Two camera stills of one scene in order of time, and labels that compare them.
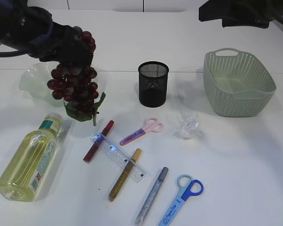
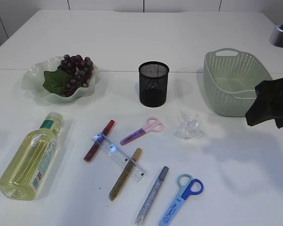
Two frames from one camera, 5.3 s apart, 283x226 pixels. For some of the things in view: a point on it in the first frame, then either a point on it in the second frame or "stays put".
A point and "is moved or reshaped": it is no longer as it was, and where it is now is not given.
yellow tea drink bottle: [25, 173] stays put
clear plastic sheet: [188, 127] stays put
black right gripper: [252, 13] -> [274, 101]
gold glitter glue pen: [124, 174] stays put
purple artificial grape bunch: [74, 84] is moved or reshaped
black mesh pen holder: [153, 76] stays put
